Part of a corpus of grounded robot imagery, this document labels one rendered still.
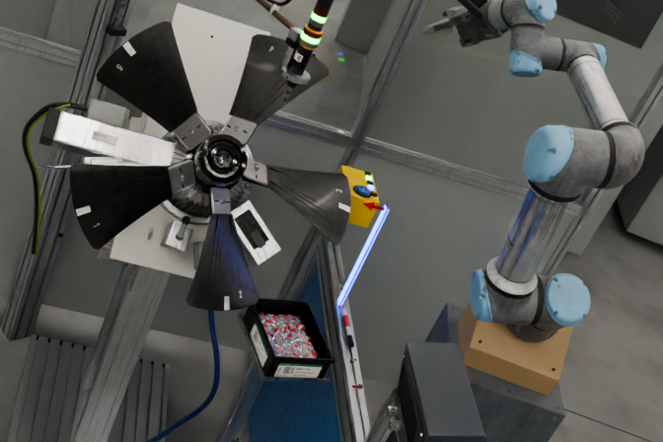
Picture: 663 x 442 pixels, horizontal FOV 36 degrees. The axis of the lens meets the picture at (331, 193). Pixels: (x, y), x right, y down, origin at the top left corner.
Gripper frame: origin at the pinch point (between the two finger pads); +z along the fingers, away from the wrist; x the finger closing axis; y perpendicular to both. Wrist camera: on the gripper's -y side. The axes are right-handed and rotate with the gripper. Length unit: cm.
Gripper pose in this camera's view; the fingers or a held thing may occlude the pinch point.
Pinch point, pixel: (433, 20)
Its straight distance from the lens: 264.5
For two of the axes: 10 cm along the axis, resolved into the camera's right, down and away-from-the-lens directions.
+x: 6.4, -5.6, 5.4
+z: -6.3, 0.3, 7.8
